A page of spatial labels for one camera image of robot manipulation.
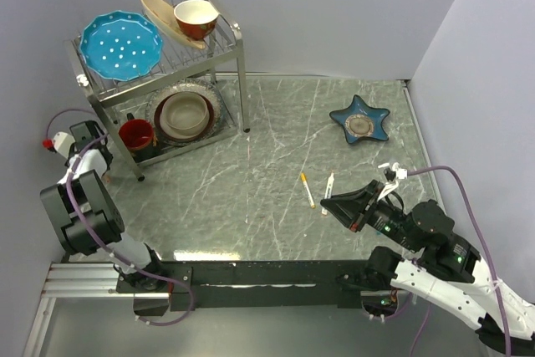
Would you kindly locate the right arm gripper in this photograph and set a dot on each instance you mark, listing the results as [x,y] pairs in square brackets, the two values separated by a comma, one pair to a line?
[348,208]

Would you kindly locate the white marker with red end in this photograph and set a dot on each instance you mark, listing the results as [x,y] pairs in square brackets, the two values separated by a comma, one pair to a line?
[328,192]

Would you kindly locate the white marker with yellow end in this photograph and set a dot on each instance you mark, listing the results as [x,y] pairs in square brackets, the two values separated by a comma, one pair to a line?
[307,190]

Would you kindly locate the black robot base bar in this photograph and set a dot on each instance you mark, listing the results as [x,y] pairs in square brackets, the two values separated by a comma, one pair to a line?
[346,284]

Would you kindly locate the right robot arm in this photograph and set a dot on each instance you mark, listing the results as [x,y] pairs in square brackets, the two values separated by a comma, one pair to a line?
[450,273]

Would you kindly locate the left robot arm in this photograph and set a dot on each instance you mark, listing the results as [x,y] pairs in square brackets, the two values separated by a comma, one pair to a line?
[83,215]

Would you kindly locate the red mug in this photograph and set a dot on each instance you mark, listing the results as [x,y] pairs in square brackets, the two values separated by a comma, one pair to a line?
[139,137]

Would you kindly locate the blue star-shaped dish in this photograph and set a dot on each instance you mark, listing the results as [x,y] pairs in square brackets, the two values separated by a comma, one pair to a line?
[360,121]

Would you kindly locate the beige bowl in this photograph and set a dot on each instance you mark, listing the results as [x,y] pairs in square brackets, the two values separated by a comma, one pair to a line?
[184,115]

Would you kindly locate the blue polka dot plate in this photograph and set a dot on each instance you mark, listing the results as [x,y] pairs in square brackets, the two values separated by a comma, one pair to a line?
[121,46]

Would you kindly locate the steel dish rack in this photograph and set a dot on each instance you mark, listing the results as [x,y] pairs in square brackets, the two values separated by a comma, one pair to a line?
[181,63]

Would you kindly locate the cream oval plate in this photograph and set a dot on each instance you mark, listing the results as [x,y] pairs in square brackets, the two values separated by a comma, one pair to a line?
[161,14]

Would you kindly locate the red and white bowl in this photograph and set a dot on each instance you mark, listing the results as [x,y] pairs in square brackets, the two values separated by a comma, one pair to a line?
[196,18]

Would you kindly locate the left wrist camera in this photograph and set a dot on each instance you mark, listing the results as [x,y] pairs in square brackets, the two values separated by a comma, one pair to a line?
[60,143]

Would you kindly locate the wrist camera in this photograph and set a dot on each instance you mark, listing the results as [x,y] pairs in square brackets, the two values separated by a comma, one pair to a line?
[60,143]
[393,173]

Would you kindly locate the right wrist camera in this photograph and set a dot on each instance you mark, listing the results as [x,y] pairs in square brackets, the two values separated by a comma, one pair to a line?
[393,173]

